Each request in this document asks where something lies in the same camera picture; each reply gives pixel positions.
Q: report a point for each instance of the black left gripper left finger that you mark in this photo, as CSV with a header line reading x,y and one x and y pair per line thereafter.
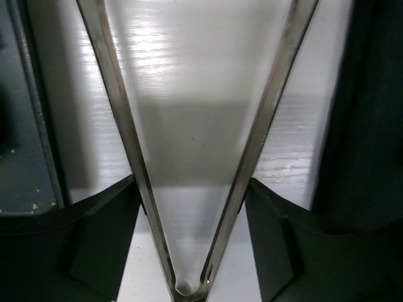
x,y
77,253

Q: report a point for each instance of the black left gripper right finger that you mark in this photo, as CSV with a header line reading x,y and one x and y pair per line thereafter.
x,y
301,256

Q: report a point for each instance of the steel tongs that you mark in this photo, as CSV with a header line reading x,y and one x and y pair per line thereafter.
x,y
98,28

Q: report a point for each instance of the black baking tray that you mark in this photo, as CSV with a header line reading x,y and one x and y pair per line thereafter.
x,y
32,181

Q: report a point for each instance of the black placemat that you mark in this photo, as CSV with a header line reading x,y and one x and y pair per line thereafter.
x,y
360,174

